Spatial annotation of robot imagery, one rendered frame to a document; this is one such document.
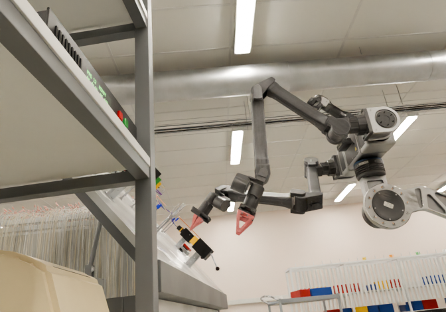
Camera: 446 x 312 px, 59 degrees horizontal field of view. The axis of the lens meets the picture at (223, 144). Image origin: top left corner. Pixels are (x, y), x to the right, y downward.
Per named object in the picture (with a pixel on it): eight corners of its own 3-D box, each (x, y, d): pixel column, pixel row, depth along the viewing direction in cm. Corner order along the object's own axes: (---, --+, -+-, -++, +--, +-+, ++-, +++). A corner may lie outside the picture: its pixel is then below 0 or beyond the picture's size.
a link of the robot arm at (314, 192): (325, 215, 179) (326, 196, 175) (295, 214, 181) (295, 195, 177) (317, 172, 220) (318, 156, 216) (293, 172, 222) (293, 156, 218)
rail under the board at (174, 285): (227, 309, 186) (226, 294, 189) (161, 292, 79) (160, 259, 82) (216, 310, 186) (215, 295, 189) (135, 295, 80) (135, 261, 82)
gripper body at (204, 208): (208, 220, 183) (217, 207, 185) (190, 208, 185) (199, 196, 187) (209, 223, 189) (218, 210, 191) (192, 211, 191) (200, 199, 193)
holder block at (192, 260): (204, 284, 132) (224, 261, 134) (180, 258, 137) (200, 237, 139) (206, 285, 136) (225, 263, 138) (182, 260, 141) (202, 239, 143)
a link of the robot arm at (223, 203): (223, 199, 198) (223, 184, 195) (239, 207, 190) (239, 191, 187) (206, 208, 191) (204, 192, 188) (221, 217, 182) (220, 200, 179)
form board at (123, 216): (149, 263, 82) (155, 257, 82) (-66, 24, 119) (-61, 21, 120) (222, 296, 189) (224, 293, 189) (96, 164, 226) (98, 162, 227)
